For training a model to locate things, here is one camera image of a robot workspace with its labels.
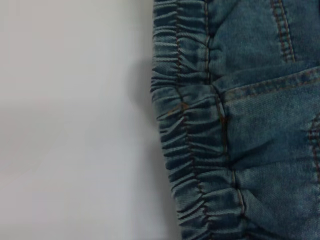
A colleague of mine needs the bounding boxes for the blue denim shorts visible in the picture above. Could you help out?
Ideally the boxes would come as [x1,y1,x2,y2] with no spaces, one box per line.
[149,0,320,240]

